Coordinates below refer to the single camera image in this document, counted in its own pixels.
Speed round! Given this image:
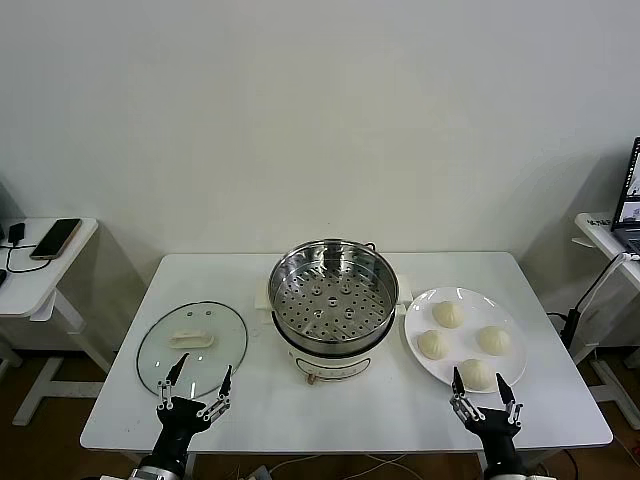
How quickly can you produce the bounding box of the white side table with phone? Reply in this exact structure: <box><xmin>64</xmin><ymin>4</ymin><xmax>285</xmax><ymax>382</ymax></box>
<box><xmin>0</xmin><ymin>215</ymin><xmax>119</xmax><ymax>427</ymax></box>

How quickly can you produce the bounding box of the white side table with laptop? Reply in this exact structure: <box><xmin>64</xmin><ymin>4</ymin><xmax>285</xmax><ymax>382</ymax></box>
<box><xmin>572</xmin><ymin>212</ymin><xmax>640</xmax><ymax>429</ymax></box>

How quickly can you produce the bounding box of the black laptop power cable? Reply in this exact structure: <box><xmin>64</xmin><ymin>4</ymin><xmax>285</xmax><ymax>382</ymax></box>
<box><xmin>547</xmin><ymin>252</ymin><xmax>632</xmax><ymax>351</ymax></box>

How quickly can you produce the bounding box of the white electric cooker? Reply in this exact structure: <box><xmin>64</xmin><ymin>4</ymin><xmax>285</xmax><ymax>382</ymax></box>
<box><xmin>254</xmin><ymin>273</ymin><xmax>415</xmax><ymax>389</ymax></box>

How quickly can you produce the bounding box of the gold smartphone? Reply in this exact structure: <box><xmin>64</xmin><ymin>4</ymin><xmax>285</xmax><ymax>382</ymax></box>
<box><xmin>28</xmin><ymin>218</ymin><xmax>83</xmax><ymax>261</ymax></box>

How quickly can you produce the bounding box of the white floor cable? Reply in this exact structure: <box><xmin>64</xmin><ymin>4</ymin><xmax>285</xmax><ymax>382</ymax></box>
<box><xmin>269</xmin><ymin>452</ymin><xmax>407</xmax><ymax>476</ymax></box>

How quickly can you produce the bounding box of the white round plate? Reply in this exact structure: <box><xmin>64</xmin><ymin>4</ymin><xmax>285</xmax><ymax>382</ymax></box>
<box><xmin>403</xmin><ymin>285</ymin><xmax>530</xmax><ymax>396</ymax></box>

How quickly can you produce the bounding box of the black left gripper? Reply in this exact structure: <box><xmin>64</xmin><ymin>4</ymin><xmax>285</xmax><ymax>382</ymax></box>
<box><xmin>149</xmin><ymin>352</ymin><xmax>235</xmax><ymax>466</ymax></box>

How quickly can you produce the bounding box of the white steamed baozi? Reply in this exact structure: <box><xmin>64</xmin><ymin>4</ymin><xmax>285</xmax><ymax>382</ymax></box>
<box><xmin>475</xmin><ymin>325</ymin><xmax>512</xmax><ymax>357</ymax></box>
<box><xmin>416</xmin><ymin>329</ymin><xmax>453</xmax><ymax>362</ymax></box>
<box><xmin>431</xmin><ymin>299</ymin><xmax>466</xmax><ymax>331</ymax></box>
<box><xmin>458</xmin><ymin>358</ymin><xmax>497</xmax><ymax>393</ymax></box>

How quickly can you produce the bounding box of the open laptop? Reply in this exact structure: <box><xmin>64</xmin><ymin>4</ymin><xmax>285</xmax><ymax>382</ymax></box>
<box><xmin>610</xmin><ymin>135</ymin><xmax>640</xmax><ymax>256</ymax></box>

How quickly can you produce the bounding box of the perforated steel steamer basket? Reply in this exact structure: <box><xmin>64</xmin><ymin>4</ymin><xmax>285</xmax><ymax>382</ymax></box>
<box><xmin>268</xmin><ymin>238</ymin><xmax>401</xmax><ymax>351</ymax></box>

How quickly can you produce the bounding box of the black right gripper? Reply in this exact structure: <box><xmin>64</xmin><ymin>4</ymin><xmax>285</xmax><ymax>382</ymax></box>
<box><xmin>448</xmin><ymin>366</ymin><xmax>525</xmax><ymax>465</ymax></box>

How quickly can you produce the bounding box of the glass lid with white handle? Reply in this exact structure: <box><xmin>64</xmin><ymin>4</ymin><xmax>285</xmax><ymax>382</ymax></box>
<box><xmin>136</xmin><ymin>299</ymin><xmax>250</xmax><ymax>401</ymax></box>

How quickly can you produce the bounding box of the thin black charger cable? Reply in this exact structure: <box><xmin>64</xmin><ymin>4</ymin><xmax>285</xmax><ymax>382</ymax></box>
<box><xmin>5</xmin><ymin>242</ymin><xmax>56</xmax><ymax>276</ymax></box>

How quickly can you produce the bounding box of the white laptop cable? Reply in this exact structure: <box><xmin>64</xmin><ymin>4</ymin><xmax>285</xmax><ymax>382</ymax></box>
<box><xmin>579</xmin><ymin>252</ymin><xmax>632</xmax><ymax>310</ymax></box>

